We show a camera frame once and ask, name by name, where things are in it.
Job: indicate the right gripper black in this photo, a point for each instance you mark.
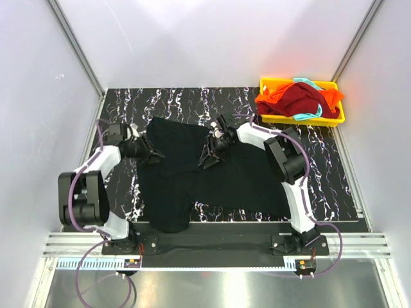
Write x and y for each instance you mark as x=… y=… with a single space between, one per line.
x=207 y=155

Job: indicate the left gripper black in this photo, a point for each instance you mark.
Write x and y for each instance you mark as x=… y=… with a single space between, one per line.
x=148 y=150

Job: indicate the black t shirt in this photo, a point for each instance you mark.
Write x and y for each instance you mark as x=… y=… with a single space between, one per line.
x=169 y=189

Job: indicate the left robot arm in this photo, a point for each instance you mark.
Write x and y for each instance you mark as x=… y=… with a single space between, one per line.
x=82 y=198

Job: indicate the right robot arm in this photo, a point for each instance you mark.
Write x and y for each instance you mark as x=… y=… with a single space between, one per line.
x=287 y=160

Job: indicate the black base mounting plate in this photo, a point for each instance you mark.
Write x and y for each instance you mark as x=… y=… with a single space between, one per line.
x=231 y=256

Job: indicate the yellow plastic bin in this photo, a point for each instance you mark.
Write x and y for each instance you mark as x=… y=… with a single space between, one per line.
x=280 y=99

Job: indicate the orange t shirt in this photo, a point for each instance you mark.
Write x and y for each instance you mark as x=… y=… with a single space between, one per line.
x=332 y=96

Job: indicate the dark red t shirt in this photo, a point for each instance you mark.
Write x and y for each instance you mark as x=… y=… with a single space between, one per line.
x=298 y=99

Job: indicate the teal t shirt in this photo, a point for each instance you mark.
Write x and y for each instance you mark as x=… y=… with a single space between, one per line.
x=307 y=116

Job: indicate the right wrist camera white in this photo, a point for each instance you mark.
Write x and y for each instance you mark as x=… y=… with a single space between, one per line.
x=216 y=130

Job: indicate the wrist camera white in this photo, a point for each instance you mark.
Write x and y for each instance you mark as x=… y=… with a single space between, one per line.
x=132 y=132
x=216 y=130

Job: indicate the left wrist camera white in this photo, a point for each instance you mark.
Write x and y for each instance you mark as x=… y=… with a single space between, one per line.
x=132 y=132

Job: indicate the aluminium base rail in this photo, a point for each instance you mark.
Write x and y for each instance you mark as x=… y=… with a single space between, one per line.
x=355 y=245

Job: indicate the white slotted cable duct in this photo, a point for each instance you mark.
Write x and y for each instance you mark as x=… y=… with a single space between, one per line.
x=146 y=264

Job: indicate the aluminium frame post left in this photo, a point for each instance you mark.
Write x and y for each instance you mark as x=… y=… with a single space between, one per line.
x=74 y=44

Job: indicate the aluminium frame post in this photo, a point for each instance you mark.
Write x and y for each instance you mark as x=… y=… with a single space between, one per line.
x=359 y=35
x=74 y=44

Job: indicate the aluminium frame post right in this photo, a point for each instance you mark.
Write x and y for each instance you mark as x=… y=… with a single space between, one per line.
x=359 y=35

